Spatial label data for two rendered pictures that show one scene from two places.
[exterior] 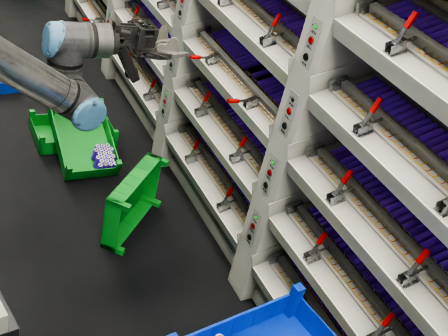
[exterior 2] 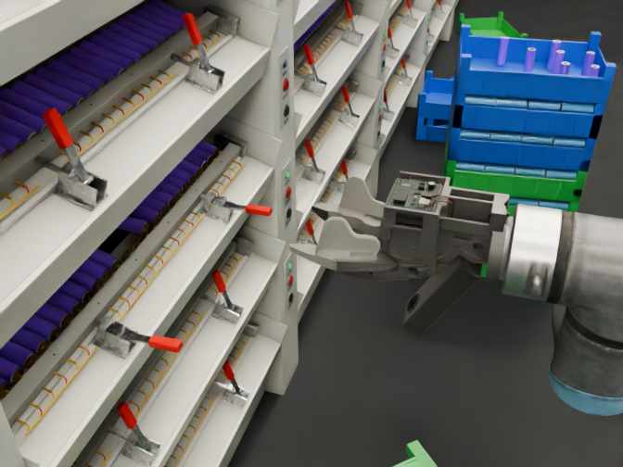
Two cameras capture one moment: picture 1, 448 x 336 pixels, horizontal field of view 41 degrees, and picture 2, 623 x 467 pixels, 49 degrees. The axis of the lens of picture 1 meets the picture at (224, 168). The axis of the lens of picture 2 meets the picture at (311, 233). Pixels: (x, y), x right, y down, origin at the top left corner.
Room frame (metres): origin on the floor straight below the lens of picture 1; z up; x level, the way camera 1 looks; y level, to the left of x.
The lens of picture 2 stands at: (1.90, 0.68, 1.09)
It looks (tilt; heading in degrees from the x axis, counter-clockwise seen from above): 36 degrees down; 233
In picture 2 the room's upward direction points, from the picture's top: straight up
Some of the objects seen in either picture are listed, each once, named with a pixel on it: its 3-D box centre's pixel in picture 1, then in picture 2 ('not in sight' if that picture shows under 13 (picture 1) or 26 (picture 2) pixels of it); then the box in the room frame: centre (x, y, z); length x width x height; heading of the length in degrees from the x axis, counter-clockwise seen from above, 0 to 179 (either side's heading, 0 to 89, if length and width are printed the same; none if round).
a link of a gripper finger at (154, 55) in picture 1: (155, 53); not in sight; (1.46, 0.26, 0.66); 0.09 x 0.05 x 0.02; 107
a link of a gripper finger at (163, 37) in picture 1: (163, 35); (334, 240); (1.54, 0.26, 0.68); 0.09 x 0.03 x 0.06; 142
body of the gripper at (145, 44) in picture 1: (133, 39); (442, 232); (1.45, 0.32, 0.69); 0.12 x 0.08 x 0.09; 124
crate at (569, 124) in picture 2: not in sight; (523, 96); (0.67, -0.15, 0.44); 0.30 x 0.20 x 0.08; 133
